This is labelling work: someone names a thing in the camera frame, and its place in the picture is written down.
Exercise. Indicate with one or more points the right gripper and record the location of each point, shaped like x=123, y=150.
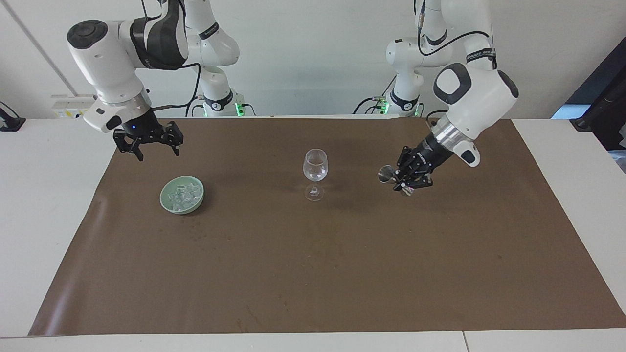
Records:
x=139, y=126

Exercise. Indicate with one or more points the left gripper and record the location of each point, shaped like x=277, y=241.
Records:
x=433, y=154

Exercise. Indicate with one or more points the silver metal jigger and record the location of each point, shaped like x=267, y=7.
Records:
x=386, y=174

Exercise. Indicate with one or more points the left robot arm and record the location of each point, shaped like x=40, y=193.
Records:
x=481, y=98

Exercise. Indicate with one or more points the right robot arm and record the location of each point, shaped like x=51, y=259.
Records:
x=105, y=58

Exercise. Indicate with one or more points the clear ice cubes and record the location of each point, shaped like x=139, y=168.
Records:
x=183, y=195

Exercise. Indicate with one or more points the clear wine glass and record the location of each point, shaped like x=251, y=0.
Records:
x=315, y=166

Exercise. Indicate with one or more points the green ceramic bowl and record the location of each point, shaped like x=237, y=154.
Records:
x=168, y=205

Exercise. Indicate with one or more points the white power strip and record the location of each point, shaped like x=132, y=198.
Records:
x=71, y=105

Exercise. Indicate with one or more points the black stand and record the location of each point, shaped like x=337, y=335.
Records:
x=604, y=107
x=10, y=123

